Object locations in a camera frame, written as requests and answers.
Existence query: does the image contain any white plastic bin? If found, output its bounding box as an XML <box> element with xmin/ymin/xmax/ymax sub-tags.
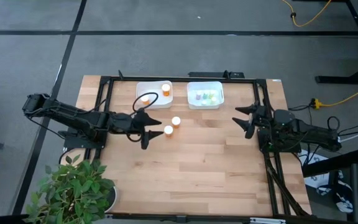
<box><xmin>186</xmin><ymin>81</ymin><xmax>225</xmax><ymax>110</ymax></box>
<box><xmin>135</xmin><ymin>80</ymin><xmax>174</xmax><ymax>110</ymax></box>

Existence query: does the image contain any green leafy plant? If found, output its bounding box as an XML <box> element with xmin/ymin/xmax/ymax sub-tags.
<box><xmin>23</xmin><ymin>154</ymin><xmax>117</xmax><ymax>224</ymax></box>

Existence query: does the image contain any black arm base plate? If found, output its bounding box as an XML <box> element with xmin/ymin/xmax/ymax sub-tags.
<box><xmin>257</xmin><ymin>128</ymin><xmax>301</xmax><ymax>154</ymax></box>
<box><xmin>63</xmin><ymin>130</ymin><xmax>107</xmax><ymax>149</ymax></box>

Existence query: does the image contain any black cable bundle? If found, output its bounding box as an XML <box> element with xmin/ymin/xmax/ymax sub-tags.
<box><xmin>264</xmin><ymin>149</ymin><xmax>312</xmax><ymax>217</ymax></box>

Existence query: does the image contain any white plant pot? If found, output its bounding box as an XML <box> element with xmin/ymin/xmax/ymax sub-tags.
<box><xmin>104</xmin><ymin>182</ymin><xmax>119</xmax><ymax>212</ymax></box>

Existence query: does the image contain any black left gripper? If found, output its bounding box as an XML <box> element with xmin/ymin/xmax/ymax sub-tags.
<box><xmin>112</xmin><ymin>110</ymin><xmax>165</xmax><ymax>151</ymax></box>

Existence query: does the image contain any black power cable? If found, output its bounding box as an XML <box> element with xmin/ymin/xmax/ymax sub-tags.
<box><xmin>286</xmin><ymin>104</ymin><xmax>358</xmax><ymax>156</ymax></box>

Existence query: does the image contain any black bar device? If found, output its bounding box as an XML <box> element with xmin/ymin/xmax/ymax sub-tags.
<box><xmin>187</xmin><ymin>70</ymin><xmax>246</xmax><ymax>79</ymax></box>

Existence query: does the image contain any blue white patterned bag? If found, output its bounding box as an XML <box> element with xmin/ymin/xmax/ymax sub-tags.
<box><xmin>300</xmin><ymin>149</ymin><xmax>356</xmax><ymax>214</ymax></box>

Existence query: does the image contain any black aluminium table frame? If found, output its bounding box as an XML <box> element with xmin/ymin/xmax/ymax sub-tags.
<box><xmin>85</xmin><ymin>70</ymin><xmax>312</xmax><ymax>218</ymax></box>

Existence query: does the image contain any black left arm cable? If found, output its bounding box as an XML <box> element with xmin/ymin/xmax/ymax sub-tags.
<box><xmin>126</xmin><ymin>91</ymin><xmax>160</xmax><ymax>143</ymax></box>

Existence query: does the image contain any yellow extension cable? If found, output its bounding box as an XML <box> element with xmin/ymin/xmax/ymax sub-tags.
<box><xmin>280</xmin><ymin>0</ymin><xmax>333</xmax><ymax>28</ymax></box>

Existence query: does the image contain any orange cable with plug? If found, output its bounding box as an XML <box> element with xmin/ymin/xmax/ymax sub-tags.
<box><xmin>310</xmin><ymin>78</ymin><xmax>358</xmax><ymax>110</ymax></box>

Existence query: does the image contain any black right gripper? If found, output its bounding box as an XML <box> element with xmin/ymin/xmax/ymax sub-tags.
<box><xmin>231</xmin><ymin>100</ymin><xmax>277</xmax><ymax>140</ymax></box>

